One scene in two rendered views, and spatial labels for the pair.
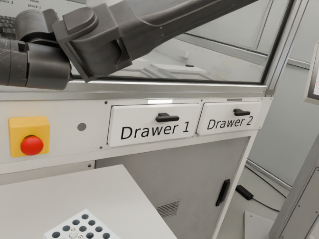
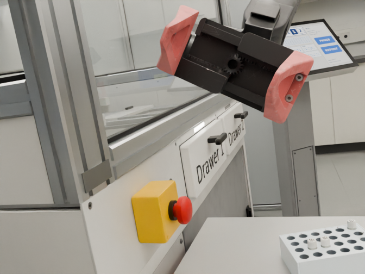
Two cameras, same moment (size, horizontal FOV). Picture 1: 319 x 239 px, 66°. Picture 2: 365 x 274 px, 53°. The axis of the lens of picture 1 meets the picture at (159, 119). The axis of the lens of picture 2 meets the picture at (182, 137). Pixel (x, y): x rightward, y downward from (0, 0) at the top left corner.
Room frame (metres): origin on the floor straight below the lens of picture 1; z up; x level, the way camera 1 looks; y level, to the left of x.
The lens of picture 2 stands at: (-0.03, 0.49, 1.08)
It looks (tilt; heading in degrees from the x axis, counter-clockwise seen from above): 11 degrees down; 327
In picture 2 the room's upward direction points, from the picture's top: 9 degrees counter-clockwise
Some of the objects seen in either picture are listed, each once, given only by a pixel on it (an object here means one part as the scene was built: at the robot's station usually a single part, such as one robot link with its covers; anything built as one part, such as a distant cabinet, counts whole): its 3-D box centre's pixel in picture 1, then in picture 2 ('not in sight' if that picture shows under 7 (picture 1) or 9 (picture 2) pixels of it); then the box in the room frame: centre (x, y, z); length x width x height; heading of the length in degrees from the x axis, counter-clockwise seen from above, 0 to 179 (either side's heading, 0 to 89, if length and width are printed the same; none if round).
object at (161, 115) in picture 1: (165, 116); (216, 138); (0.62, -0.01, 0.91); 0.07 x 0.04 x 0.01; 127
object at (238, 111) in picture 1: (239, 112); (240, 115); (0.81, -0.27, 0.91); 0.07 x 0.04 x 0.01; 127
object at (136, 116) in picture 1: (157, 123); (207, 153); (0.64, 0.00, 0.87); 0.29 x 0.02 x 0.11; 127
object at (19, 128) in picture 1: (29, 136); (159, 210); (0.43, 0.26, 0.88); 0.07 x 0.05 x 0.07; 127
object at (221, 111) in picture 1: (231, 117); (233, 126); (0.83, -0.25, 0.87); 0.29 x 0.02 x 0.11; 127
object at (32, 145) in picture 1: (31, 144); (180, 210); (0.41, 0.24, 0.88); 0.04 x 0.03 x 0.04; 127
